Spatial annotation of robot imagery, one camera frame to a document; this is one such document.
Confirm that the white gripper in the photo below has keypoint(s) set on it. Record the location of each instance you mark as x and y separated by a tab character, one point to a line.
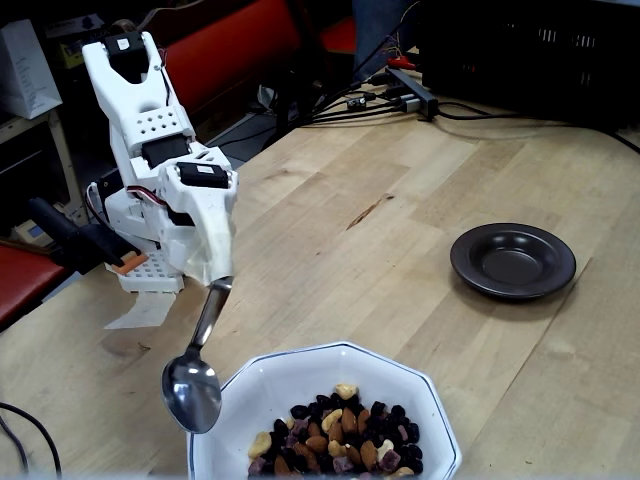
214	212

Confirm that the metal spoon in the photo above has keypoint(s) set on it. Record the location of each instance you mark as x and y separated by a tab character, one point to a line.
192	395

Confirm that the white octagonal bowl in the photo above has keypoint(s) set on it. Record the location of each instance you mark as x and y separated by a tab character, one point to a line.
280	380

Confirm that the nuts and raisins mix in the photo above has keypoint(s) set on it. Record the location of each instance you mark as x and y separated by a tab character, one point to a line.
345	435

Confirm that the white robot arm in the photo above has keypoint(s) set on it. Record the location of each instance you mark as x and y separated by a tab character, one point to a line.
125	95

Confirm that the brown plate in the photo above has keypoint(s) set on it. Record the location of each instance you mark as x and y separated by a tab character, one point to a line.
512	262

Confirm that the beige tape wrap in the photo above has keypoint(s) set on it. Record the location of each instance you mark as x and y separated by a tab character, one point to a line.
222	250

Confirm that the beige tape sheet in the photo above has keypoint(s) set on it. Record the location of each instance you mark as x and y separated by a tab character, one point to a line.
142	312

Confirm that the white shelf unit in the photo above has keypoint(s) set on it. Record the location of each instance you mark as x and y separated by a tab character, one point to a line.
57	145

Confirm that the small device blue screen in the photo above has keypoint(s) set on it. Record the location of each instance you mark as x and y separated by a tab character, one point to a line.
32	232

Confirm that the red seat cushion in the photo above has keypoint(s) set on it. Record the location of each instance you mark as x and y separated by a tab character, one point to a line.
25	280

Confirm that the red upholstered chair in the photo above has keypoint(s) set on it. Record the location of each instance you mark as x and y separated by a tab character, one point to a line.
225	45

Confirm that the small circuit board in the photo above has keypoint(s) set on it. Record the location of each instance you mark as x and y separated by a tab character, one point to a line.
360	101

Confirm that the yellow object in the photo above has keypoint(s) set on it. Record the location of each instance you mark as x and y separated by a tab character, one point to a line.
70	56

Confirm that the white paper bag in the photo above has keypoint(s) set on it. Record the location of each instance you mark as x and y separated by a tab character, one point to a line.
25	70

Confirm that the grey USB hub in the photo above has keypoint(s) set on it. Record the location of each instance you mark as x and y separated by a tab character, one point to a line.
415	92

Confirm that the red alligator clips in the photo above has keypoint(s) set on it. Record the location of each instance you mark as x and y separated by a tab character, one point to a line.
402	62

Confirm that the dark blue fabric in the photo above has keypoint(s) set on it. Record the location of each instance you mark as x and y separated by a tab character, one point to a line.
375	30

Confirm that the black plastic crate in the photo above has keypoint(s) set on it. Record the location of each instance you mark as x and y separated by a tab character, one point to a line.
525	50

